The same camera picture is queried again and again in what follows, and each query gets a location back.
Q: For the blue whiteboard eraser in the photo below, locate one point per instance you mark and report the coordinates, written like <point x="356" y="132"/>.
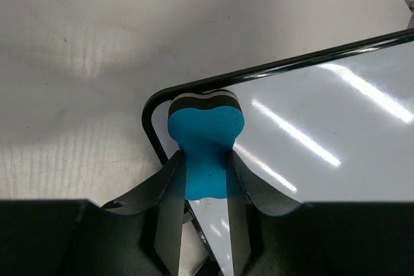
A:
<point x="205" y="127"/>

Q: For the black framed whiteboard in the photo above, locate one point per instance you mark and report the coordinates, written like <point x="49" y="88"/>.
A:
<point x="334" y="131"/>

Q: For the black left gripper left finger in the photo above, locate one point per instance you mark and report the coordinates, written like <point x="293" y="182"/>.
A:
<point x="160" y="200"/>

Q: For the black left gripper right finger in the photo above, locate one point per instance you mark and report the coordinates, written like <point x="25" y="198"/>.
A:
<point x="254" y="210"/>

